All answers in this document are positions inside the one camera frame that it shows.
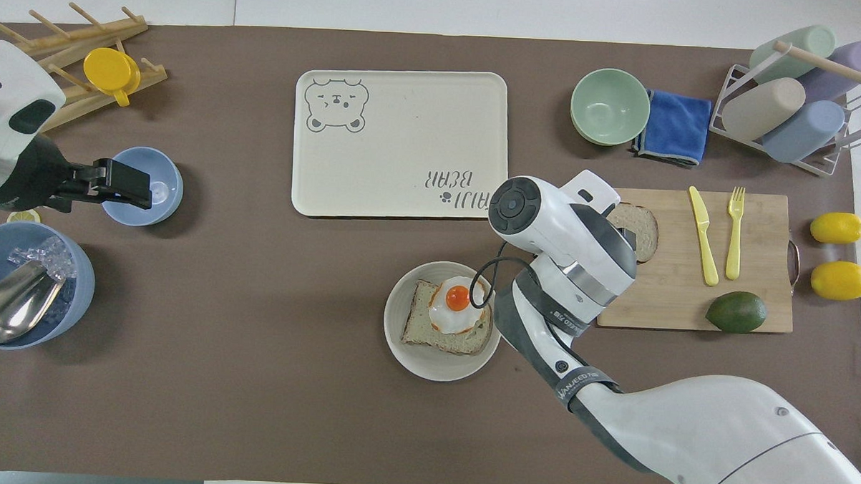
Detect yellow plastic fork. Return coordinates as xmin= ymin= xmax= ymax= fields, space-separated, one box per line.
xmin=724 ymin=185 xmax=747 ymax=281

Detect blue-grey tumbler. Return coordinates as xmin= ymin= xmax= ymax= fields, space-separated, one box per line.
xmin=762 ymin=98 xmax=847 ymax=166

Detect small light blue bowl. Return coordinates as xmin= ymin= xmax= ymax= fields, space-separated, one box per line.
xmin=100 ymin=145 xmax=186 ymax=228

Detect wooden rod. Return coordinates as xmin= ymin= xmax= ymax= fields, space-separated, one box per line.
xmin=771 ymin=41 xmax=861 ymax=97

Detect green bowl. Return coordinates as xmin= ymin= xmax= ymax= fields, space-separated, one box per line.
xmin=568 ymin=67 xmax=653 ymax=148

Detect yellow lemon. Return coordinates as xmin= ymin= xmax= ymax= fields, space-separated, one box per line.
xmin=810 ymin=211 xmax=861 ymax=246
xmin=809 ymin=260 xmax=861 ymax=302

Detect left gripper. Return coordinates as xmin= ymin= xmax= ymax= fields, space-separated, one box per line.
xmin=0 ymin=134 xmax=77 ymax=213

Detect fried egg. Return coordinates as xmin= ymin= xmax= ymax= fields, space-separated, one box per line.
xmin=427 ymin=274 xmax=492 ymax=337

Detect green avocado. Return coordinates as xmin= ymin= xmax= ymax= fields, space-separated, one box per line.
xmin=704 ymin=290 xmax=769 ymax=335

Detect large blue bowl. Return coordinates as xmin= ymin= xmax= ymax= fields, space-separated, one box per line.
xmin=0 ymin=220 xmax=98 ymax=354

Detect yellow plastic knife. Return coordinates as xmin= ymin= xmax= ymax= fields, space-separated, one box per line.
xmin=686 ymin=186 xmax=723 ymax=288

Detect white plate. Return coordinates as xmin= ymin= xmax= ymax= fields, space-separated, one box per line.
xmin=381 ymin=259 xmax=506 ymax=385

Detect clear ice cubes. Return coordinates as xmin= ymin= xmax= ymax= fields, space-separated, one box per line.
xmin=6 ymin=234 xmax=77 ymax=282

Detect purple tumbler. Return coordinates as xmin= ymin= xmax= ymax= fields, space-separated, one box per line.
xmin=797 ymin=39 xmax=861 ymax=105

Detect beige tumbler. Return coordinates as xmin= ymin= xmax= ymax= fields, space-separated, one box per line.
xmin=722 ymin=75 xmax=808 ymax=145

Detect cream tray with bear print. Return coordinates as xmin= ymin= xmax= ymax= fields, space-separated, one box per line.
xmin=291 ymin=65 xmax=513 ymax=225

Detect green tumbler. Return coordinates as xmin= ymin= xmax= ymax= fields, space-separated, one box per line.
xmin=748 ymin=22 xmax=837 ymax=87

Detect wooden cutting board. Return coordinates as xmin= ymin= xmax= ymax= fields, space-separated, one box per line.
xmin=596 ymin=188 xmax=804 ymax=335

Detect yellow cup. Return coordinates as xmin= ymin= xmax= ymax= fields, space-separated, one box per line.
xmin=82 ymin=47 xmax=143 ymax=109

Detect white wire rack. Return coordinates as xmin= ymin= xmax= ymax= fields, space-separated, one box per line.
xmin=706 ymin=41 xmax=861 ymax=178

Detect wooden dish rack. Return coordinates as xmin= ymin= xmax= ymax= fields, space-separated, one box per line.
xmin=0 ymin=0 xmax=172 ymax=137

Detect metal scoop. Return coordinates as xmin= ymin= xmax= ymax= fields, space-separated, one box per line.
xmin=0 ymin=258 xmax=66 ymax=367

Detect black cable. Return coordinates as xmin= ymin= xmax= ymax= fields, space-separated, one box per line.
xmin=468 ymin=240 xmax=575 ymax=348

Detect bread slice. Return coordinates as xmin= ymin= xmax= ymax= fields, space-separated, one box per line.
xmin=401 ymin=279 xmax=497 ymax=357
xmin=605 ymin=202 xmax=662 ymax=264

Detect blue cloth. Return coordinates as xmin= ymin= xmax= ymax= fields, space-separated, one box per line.
xmin=631 ymin=89 xmax=715 ymax=169

